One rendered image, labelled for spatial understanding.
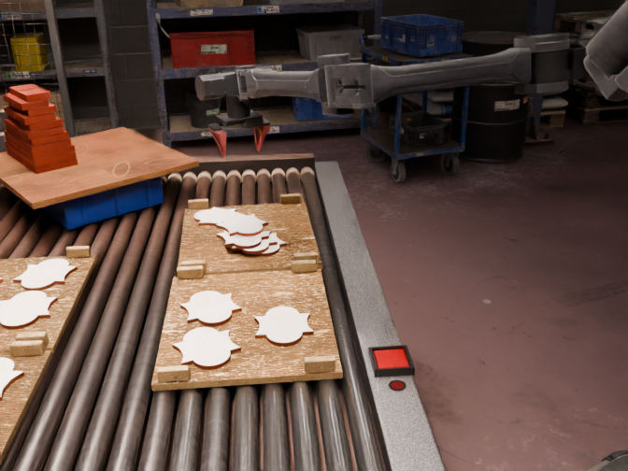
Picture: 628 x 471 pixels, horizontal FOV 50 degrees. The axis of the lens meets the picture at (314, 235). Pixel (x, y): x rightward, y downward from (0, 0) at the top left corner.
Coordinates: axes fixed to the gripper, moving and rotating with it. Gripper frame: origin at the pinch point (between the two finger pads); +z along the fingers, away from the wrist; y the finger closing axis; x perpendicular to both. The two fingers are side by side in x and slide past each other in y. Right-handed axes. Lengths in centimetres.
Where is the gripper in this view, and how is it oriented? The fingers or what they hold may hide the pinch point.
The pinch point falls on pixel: (240, 150)
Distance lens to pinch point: 172.4
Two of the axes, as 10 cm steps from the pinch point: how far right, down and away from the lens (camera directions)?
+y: 8.6, -2.3, 4.5
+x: -5.0, -3.7, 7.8
